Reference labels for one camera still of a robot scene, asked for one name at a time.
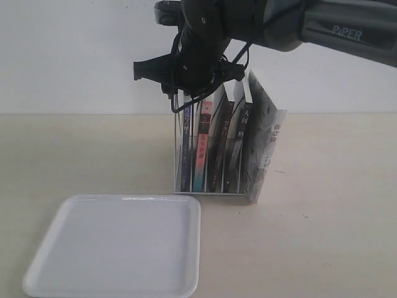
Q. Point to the black spine book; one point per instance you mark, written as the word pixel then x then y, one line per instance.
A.
pixel 236 134

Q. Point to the white grey illustrated book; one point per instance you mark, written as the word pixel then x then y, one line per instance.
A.
pixel 262 133

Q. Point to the pink and teal book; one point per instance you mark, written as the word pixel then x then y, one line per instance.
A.
pixel 204 119

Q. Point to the dark blue moon book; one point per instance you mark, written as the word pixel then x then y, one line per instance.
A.
pixel 183 149

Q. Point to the dark red spine book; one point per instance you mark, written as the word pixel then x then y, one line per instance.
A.
pixel 220 128

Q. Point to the white wire book rack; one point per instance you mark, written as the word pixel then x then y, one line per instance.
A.
pixel 235 187

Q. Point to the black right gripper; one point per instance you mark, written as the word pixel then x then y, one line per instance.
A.
pixel 195 66

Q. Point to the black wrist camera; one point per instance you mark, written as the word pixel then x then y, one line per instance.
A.
pixel 168 13

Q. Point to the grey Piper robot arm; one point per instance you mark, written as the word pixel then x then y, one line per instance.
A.
pixel 366 29

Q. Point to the white square plastic tray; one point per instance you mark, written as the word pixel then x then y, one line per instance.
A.
pixel 107 245

